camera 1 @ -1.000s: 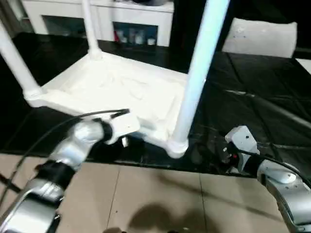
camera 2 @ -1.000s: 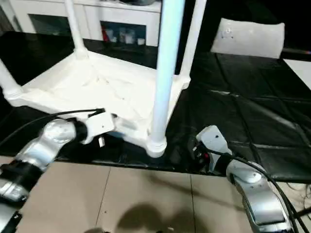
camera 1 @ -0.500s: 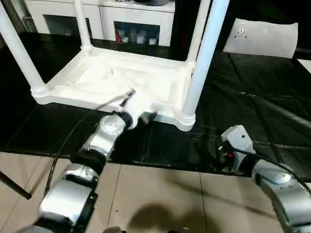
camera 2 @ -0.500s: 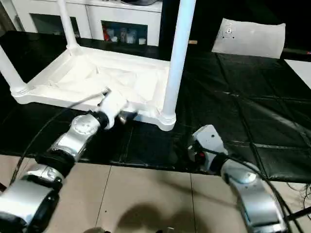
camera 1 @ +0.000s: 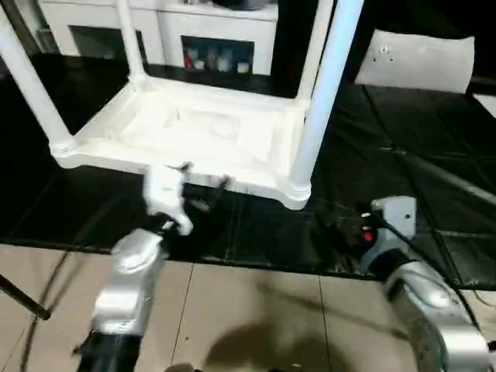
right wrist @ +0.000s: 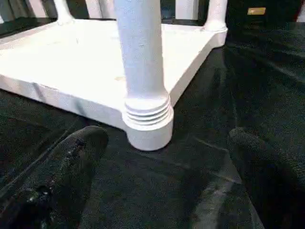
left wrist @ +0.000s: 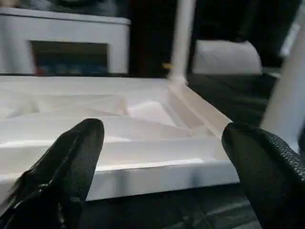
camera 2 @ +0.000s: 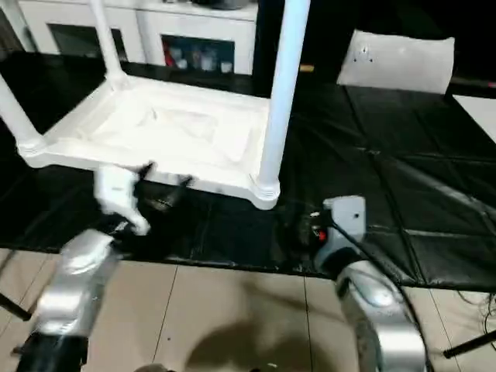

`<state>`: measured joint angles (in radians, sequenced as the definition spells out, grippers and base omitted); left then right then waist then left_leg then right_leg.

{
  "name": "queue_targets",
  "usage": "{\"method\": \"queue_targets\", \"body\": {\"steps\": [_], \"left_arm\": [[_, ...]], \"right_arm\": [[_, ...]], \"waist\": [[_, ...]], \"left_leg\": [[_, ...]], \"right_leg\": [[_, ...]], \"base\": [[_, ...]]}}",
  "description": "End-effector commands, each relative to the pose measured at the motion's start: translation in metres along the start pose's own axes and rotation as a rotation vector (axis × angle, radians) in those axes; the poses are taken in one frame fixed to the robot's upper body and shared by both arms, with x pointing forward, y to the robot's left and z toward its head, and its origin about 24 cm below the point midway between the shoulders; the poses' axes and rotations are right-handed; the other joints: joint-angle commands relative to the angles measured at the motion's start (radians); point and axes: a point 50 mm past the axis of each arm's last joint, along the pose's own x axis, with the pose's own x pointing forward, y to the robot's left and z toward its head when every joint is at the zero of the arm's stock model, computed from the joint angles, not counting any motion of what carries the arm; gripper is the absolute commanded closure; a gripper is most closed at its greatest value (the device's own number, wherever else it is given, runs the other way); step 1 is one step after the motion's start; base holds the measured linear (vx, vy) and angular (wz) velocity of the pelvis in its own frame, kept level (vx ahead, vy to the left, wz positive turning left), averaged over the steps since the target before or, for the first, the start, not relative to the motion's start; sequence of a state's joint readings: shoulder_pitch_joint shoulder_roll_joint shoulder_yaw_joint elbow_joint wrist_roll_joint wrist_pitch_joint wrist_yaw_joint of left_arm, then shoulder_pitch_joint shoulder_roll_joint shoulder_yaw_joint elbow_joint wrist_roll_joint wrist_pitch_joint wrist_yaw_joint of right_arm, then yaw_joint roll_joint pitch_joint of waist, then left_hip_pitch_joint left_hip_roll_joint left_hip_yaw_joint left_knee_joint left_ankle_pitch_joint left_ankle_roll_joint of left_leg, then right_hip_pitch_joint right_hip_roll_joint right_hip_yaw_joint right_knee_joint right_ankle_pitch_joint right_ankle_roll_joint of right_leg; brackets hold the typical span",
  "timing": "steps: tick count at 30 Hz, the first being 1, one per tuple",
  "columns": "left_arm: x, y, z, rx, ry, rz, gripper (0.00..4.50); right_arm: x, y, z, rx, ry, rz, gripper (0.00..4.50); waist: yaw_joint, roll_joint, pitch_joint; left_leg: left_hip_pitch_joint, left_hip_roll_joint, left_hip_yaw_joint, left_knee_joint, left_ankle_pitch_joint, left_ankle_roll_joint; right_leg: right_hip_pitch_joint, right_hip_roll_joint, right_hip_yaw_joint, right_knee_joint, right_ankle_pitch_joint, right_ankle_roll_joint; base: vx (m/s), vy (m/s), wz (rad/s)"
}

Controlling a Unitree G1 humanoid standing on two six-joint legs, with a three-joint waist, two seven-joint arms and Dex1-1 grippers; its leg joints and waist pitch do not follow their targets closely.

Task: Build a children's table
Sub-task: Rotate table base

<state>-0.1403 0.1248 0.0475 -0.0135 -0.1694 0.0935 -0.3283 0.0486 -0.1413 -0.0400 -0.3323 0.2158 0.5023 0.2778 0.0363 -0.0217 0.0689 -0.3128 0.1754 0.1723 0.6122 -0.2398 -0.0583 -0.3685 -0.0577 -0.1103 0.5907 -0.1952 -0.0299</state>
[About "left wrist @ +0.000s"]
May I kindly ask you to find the white flat panel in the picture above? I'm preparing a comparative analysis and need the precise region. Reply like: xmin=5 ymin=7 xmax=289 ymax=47
xmin=192 ymin=39 xmax=264 ymax=76

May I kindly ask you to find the black work mat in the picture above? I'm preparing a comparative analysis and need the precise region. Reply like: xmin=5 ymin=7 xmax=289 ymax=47
xmin=0 ymin=72 xmax=305 ymax=229

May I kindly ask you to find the white plastic table top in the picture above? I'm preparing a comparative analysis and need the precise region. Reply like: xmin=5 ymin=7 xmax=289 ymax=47
xmin=0 ymin=75 xmax=241 ymax=202

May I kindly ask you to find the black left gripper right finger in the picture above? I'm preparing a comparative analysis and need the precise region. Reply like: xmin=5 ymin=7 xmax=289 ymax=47
xmin=222 ymin=123 xmax=305 ymax=229

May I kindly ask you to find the white plastic table leg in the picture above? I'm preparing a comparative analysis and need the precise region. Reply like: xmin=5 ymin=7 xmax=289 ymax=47
xmin=260 ymin=19 xmax=305 ymax=154
xmin=167 ymin=0 xmax=197 ymax=87

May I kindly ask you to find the white cabinet with glass doors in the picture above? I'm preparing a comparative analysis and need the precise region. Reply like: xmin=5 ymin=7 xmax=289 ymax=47
xmin=0 ymin=7 xmax=132 ymax=77

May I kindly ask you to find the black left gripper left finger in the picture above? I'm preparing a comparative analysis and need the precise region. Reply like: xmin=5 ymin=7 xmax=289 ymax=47
xmin=0 ymin=118 xmax=105 ymax=229

